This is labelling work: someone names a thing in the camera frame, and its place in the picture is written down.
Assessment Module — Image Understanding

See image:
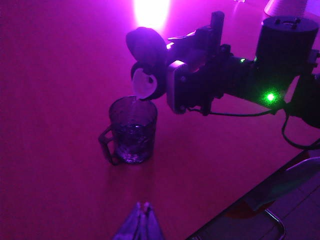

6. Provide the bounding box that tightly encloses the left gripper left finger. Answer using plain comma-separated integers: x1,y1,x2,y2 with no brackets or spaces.
112,201,142,240

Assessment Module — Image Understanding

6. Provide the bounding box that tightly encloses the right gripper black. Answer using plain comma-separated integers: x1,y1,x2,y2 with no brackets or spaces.
166,11,260,116

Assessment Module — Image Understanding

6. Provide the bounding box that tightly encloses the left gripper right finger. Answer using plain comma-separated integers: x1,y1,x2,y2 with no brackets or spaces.
139,201,165,240

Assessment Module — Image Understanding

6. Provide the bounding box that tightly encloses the black thermos cup with flip lid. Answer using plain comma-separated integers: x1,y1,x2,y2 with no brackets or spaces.
125,26,169,102

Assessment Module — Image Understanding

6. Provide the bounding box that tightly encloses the white ribbed cone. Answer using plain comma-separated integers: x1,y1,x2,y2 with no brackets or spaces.
264,0,309,17

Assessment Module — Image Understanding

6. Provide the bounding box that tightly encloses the white chair with chrome legs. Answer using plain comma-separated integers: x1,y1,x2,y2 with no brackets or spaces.
226,156,320,240

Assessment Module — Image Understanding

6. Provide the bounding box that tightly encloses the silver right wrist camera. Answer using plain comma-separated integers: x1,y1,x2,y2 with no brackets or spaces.
166,59,213,115

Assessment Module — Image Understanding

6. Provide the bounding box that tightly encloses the textured glass mug with handle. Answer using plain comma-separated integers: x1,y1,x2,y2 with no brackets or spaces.
98,96,159,166

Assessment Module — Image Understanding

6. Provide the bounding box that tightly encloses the long black cable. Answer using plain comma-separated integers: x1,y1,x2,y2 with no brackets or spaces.
206,108,280,118

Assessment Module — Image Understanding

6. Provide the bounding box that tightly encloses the looped black cable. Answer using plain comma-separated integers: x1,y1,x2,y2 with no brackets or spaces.
281,115,320,151

